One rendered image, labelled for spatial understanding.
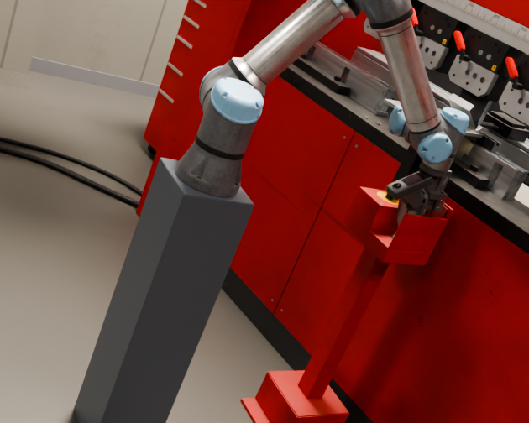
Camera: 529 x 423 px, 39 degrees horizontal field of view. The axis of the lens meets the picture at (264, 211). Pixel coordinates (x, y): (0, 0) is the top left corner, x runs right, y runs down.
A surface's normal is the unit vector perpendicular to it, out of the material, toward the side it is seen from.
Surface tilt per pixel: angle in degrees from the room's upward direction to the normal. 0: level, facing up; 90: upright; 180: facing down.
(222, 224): 90
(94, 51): 90
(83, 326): 0
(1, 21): 90
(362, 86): 90
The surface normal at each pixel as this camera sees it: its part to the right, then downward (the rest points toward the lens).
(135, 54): 0.40, 0.51
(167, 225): -0.84, -0.12
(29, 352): 0.36, -0.85
